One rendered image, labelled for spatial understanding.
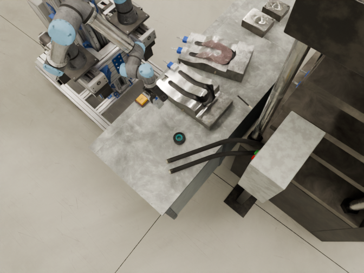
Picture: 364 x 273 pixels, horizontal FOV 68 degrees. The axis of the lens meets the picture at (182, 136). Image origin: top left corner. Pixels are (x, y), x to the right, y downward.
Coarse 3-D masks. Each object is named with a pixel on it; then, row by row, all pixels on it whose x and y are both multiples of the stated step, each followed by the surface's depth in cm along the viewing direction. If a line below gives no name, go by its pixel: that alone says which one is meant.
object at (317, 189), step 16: (288, 96) 191; (240, 144) 185; (304, 176) 170; (320, 176) 169; (336, 176) 169; (320, 192) 166; (336, 192) 165; (352, 192) 164; (336, 208) 162; (352, 224) 160
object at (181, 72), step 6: (180, 72) 193; (186, 78) 191; (192, 78) 191; (174, 84) 190; (198, 84) 187; (204, 84) 184; (210, 84) 180; (180, 90) 188; (210, 90) 185; (186, 96) 183; (192, 96) 182; (198, 96) 179; (204, 96) 177; (210, 96) 185; (204, 102) 184; (210, 102) 184
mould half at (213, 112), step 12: (168, 72) 193; (192, 72) 192; (168, 84) 189; (180, 84) 189; (192, 84) 188; (216, 84) 182; (168, 96) 189; (180, 96) 186; (216, 96) 186; (228, 96) 186; (180, 108) 191; (192, 108) 176; (204, 108) 183; (216, 108) 183; (228, 108) 188; (204, 120) 181; (216, 120) 182
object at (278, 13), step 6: (270, 0) 214; (276, 0) 214; (264, 6) 212; (270, 6) 212; (276, 6) 214; (282, 6) 211; (288, 6) 211; (264, 12) 216; (270, 12) 212; (276, 12) 209; (282, 12) 209; (276, 18) 212
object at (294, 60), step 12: (300, 48) 92; (288, 60) 100; (300, 60) 97; (288, 72) 105; (276, 84) 116; (288, 84) 113; (276, 96) 122; (264, 108) 138; (276, 108) 134; (264, 120) 146; (252, 132) 172; (348, 204) 156; (360, 204) 145
